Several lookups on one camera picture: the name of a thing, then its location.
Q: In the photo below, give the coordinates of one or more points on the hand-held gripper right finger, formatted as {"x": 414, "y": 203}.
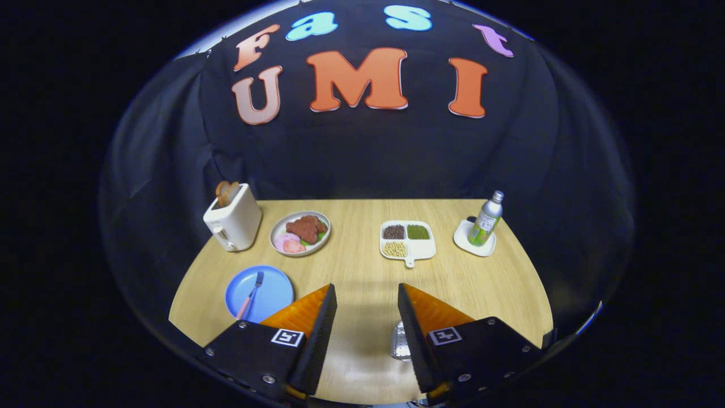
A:
{"x": 416, "y": 345}

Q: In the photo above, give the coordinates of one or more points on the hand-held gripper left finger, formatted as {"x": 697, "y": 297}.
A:
{"x": 317, "y": 345}

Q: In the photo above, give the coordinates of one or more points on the perforated metal tray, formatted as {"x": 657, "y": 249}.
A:
{"x": 400, "y": 343}

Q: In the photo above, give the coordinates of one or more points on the blue round plate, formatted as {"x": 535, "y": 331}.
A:
{"x": 274, "y": 289}

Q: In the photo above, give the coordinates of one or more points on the white divided dish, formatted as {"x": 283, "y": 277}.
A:
{"x": 422, "y": 249}

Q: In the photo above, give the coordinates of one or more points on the pile of yellow soybeans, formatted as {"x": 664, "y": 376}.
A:
{"x": 395, "y": 249}

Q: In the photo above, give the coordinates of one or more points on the reddish pink ham slice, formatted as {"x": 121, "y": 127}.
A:
{"x": 294, "y": 247}

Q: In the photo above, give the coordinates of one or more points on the pale pink ham slice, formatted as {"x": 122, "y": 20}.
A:
{"x": 281, "y": 241}

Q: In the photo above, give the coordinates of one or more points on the pile of green beans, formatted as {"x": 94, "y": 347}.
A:
{"x": 418, "y": 232}

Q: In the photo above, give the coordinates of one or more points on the pile of dark red beans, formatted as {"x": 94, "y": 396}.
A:
{"x": 393, "y": 232}

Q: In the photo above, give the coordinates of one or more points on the small white coaster dish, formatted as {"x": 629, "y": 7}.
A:
{"x": 461, "y": 238}

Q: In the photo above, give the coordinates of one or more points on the brown grilled meat piece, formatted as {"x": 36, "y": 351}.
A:
{"x": 306, "y": 228}

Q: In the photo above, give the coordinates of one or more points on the oval beige plate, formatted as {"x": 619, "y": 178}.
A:
{"x": 277, "y": 224}

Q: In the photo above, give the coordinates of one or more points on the green labelled metal bottle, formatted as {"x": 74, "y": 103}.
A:
{"x": 484, "y": 224}

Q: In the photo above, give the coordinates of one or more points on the cream white toaster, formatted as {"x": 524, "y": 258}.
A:
{"x": 238, "y": 224}

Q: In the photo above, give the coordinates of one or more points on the brown toast slice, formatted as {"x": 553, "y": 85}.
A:
{"x": 233, "y": 191}
{"x": 222, "y": 192}

